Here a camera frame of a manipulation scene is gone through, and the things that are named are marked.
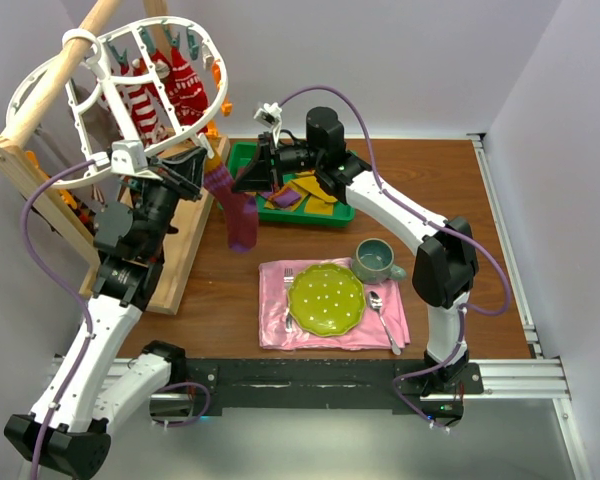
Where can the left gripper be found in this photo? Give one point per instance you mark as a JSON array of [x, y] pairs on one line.
[[184, 174]]

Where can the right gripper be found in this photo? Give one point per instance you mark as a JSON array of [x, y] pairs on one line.
[[258, 175]]

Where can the yellow monster sock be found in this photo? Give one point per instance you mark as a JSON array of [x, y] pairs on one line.
[[316, 200]]

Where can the purple yellow striped sock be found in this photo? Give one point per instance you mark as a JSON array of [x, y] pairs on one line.
[[285, 198]]

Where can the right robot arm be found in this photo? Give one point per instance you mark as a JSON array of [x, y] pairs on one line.
[[445, 261]]

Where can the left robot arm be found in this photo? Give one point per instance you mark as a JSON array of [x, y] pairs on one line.
[[69, 429]]

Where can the white round sock hanger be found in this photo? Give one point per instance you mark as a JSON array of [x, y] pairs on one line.
[[101, 118]]

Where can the wooden hanger stand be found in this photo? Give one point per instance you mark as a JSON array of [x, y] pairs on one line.
[[20, 124]]

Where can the green plastic tray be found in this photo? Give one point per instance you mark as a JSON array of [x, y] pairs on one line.
[[240, 155]]

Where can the red white striped sock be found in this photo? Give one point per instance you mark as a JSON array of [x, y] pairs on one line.
[[139, 101]]

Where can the red patterned sock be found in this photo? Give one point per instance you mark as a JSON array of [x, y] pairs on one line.
[[183, 86]]

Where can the black argyle sock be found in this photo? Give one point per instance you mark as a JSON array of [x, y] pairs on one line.
[[81, 210]]

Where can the silver fork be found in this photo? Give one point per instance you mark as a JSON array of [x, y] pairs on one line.
[[288, 279]]

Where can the green scalloped plate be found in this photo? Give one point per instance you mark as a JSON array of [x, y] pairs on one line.
[[327, 300]]

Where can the teal ceramic mug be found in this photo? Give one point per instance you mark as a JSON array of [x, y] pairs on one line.
[[373, 262]]

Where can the silver spoon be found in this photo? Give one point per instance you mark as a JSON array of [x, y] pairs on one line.
[[375, 303]]

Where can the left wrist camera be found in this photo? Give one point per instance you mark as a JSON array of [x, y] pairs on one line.
[[125, 158]]

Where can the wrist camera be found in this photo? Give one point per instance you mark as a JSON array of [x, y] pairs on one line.
[[125, 158], [270, 115]]

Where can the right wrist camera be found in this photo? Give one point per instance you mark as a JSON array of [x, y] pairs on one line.
[[270, 115]]

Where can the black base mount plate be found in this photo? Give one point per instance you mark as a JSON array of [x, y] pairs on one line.
[[213, 385]]

